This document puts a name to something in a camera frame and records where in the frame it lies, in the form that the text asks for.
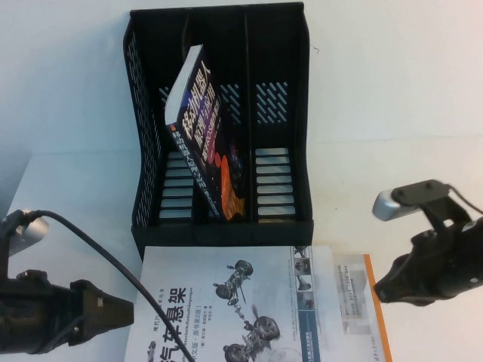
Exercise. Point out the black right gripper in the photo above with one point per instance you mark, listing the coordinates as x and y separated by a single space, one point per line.
453 260

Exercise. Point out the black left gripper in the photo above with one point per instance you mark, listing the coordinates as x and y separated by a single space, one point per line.
34 313

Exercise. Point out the white car suspension book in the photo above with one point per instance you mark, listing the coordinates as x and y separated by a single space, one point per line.
211 279

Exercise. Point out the orange-edged ROS2 programming book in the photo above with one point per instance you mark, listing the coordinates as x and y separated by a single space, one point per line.
358 294

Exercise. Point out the dark mobile robot book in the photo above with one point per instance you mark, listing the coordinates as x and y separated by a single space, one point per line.
211 151

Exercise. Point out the black three-slot book stand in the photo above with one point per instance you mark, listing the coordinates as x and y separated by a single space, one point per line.
279 56

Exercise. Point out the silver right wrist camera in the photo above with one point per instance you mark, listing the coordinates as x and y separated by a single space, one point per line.
385 207

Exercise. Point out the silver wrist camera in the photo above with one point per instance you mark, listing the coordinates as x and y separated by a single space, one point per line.
385 207
34 230

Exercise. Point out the black right camera mount bracket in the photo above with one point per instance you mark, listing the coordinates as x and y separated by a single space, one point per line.
419 192

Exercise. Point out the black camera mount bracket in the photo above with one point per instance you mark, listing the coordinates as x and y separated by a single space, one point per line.
419 192
7 241

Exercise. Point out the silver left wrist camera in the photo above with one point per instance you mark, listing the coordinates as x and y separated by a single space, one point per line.
34 230

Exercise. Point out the black left camera mount bracket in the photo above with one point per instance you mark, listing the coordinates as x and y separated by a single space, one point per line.
7 241

